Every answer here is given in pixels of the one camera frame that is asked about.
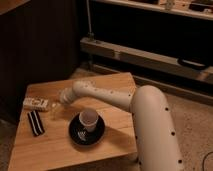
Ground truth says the white labelled bottle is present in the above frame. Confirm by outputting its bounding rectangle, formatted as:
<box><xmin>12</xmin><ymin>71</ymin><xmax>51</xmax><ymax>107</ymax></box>
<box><xmin>23</xmin><ymin>97</ymin><xmax>52</xmax><ymax>111</ymax></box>

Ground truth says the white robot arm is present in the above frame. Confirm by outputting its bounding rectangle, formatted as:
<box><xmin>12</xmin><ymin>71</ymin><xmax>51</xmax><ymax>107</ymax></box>
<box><xmin>59</xmin><ymin>80</ymin><xmax>184</xmax><ymax>171</ymax></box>

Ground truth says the metal pole stand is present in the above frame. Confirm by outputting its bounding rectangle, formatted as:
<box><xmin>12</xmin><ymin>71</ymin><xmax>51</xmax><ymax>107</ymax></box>
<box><xmin>86</xmin><ymin>0</ymin><xmax>94</xmax><ymax>41</ymax></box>

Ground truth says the black white striped case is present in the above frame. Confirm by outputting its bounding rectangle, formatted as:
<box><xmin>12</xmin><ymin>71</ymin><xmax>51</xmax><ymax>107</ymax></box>
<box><xmin>27</xmin><ymin>110</ymin><xmax>45</xmax><ymax>136</ymax></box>

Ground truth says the black round plate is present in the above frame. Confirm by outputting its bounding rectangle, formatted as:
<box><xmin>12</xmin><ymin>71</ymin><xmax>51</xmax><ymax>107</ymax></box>
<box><xmin>68</xmin><ymin>115</ymin><xmax>105</xmax><ymax>145</ymax></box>

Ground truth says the white paper cup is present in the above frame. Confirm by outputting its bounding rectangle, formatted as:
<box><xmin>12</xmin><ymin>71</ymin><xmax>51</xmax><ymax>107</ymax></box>
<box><xmin>79</xmin><ymin>108</ymin><xmax>99</xmax><ymax>132</ymax></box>

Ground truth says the wooden low table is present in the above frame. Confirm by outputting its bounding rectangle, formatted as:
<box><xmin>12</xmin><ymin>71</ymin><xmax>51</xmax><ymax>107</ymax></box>
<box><xmin>7</xmin><ymin>72</ymin><xmax>139</xmax><ymax>171</ymax></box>

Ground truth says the wooden bench shelf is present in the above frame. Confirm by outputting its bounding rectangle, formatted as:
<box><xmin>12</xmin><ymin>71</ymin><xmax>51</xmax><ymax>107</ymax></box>
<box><xmin>79</xmin><ymin>36</ymin><xmax>213</xmax><ymax>85</ymax></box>

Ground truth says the black handle strap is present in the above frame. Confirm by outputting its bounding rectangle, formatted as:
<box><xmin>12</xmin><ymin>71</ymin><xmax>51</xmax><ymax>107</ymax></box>
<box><xmin>177</xmin><ymin>57</ymin><xmax>210</xmax><ymax>71</ymax></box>

